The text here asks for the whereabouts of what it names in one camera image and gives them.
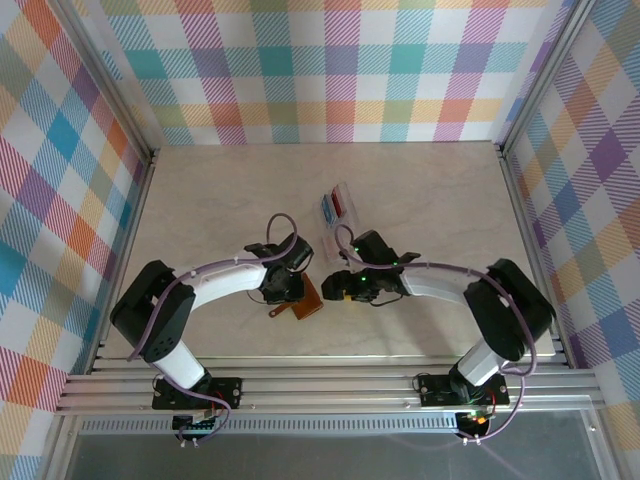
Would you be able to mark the brown leather card holder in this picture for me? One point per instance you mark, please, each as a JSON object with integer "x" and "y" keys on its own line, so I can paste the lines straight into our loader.
{"x": 307, "y": 300}

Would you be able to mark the clear acrylic card box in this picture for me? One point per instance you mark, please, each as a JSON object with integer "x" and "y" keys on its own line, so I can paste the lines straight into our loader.
{"x": 352, "y": 220}

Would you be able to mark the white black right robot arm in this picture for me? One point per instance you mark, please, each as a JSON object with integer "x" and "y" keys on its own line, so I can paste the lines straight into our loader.
{"x": 435, "y": 286}

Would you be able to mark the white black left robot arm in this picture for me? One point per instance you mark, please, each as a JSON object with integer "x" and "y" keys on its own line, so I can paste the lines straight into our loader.
{"x": 225, "y": 280}

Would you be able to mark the red card stack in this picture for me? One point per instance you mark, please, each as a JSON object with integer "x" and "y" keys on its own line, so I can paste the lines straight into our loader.
{"x": 341, "y": 200}

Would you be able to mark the perforated metal strip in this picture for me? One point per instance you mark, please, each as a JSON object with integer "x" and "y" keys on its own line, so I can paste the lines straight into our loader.
{"x": 325, "y": 426}

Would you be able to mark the grey metal sheet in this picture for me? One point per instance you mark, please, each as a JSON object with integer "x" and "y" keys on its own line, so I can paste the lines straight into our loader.
{"x": 325, "y": 457}

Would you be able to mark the aluminium rail frame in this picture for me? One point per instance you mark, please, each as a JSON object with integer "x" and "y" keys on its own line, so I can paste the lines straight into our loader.
{"x": 325, "y": 385}

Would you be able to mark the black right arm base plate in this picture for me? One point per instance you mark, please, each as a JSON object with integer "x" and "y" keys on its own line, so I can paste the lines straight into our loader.
{"x": 435, "y": 390}

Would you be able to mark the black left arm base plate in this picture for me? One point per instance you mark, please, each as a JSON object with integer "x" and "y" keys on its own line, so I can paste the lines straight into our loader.
{"x": 225, "y": 392}

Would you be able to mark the aluminium right side rail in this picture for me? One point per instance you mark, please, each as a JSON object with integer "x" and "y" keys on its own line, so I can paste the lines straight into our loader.
{"x": 534, "y": 250}

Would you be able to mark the aluminium rail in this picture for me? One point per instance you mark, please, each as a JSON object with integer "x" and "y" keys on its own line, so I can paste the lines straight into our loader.
{"x": 534, "y": 250}
{"x": 136, "y": 205}

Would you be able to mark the aluminium left side rail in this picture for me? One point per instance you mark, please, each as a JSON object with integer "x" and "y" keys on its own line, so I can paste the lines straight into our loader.
{"x": 136, "y": 205}

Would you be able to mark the aluminium left corner post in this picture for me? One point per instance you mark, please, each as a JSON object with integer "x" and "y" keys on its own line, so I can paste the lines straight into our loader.
{"x": 111, "y": 82}

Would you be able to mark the aluminium corner post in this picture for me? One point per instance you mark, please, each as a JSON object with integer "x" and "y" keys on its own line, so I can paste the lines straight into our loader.
{"x": 111, "y": 82}
{"x": 542, "y": 72}

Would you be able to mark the aluminium right corner post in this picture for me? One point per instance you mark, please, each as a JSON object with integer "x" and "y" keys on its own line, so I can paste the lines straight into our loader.
{"x": 542, "y": 72}

